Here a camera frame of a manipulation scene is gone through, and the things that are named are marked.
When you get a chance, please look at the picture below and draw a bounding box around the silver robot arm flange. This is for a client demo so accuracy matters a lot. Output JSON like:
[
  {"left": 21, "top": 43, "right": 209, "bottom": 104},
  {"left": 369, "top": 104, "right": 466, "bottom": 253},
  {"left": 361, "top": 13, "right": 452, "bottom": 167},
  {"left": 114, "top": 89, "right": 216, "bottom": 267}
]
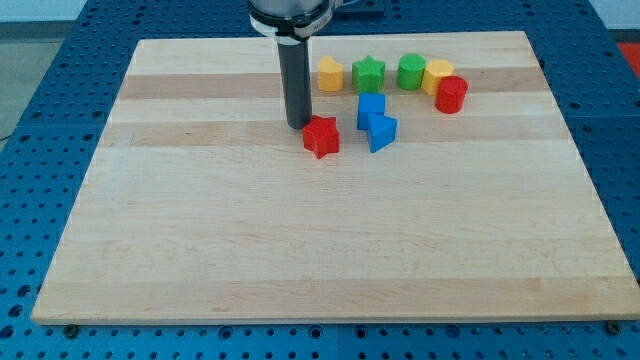
[{"left": 247, "top": 0, "right": 344, "bottom": 45}]

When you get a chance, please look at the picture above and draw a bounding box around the red star block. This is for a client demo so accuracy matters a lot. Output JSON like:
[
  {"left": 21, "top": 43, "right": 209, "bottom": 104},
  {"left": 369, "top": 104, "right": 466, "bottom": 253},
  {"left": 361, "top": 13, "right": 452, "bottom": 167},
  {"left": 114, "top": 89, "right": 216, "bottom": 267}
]
[{"left": 302, "top": 115, "right": 340, "bottom": 159}]

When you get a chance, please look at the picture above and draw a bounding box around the green star block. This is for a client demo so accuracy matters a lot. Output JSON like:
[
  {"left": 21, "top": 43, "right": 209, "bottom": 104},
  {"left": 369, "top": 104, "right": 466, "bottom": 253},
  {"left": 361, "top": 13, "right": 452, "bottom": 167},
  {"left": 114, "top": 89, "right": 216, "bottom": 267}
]
[{"left": 352, "top": 55, "right": 386, "bottom": 93}]

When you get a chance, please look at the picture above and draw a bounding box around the blue triangle block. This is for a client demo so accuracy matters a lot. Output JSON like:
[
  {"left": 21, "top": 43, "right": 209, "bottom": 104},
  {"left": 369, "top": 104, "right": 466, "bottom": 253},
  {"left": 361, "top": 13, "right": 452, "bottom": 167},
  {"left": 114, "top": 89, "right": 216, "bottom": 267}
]
[{"left": 367, "top": 113, "right": 398, "bottom": 153}]

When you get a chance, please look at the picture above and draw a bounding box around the blue cube block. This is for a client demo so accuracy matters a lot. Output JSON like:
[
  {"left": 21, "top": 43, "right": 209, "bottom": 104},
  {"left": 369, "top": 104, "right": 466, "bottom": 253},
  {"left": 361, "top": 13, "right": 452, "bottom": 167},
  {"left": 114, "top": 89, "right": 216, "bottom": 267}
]
[{"left": 356, "top": 93, "right": 386, "bottom": 130}]

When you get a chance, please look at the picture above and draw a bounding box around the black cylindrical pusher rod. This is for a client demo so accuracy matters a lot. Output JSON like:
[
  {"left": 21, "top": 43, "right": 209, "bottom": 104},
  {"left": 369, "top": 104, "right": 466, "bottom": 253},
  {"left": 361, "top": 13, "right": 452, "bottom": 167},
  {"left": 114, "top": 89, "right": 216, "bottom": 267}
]
[{"left": 278, "top": 41, "right": 312, "bottom": 130}]

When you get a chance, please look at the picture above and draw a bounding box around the light wooden board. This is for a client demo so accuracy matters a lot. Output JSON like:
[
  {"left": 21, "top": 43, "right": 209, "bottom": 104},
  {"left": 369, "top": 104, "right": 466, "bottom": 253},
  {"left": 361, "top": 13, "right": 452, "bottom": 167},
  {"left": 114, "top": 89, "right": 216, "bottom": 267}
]
[{"left": 31, "top": 31, "right": 639, "bottom": 325}]

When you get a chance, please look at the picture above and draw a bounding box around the green cylinder block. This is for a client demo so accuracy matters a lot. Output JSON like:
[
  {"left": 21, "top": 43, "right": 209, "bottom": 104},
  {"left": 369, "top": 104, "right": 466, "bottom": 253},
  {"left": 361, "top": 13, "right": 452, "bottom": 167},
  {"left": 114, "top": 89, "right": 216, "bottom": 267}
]
[{"left": 397, "top": 53, "right": 426, "bottom": 91}]

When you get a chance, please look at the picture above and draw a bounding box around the red cylinder block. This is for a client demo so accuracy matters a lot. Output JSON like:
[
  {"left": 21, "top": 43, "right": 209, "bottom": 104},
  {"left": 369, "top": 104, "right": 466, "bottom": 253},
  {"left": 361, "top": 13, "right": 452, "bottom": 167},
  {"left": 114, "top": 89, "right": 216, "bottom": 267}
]
[{"left": 435, "top": 75, "right": 469, "bottom": 114}]

